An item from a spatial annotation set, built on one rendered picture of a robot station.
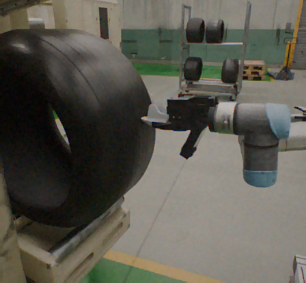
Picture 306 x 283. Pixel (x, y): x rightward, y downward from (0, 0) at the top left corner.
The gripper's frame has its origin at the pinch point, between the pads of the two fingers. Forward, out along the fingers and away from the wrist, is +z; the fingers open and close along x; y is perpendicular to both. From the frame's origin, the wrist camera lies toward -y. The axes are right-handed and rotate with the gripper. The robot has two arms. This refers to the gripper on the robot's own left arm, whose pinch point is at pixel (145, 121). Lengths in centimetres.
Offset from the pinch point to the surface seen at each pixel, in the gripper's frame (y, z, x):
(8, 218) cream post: -17.9, 23.9, 29.7
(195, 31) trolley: 36, 171, -511
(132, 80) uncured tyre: 10.9, 4.4, -2.3
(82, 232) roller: -32.2, 18.0, 13.0
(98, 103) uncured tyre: 8.2, 4.0, 14.0
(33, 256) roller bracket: -29.0, 20.1, 28.3
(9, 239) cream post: -23.4, 24.4, 30.5
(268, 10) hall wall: 96, 111, -1103
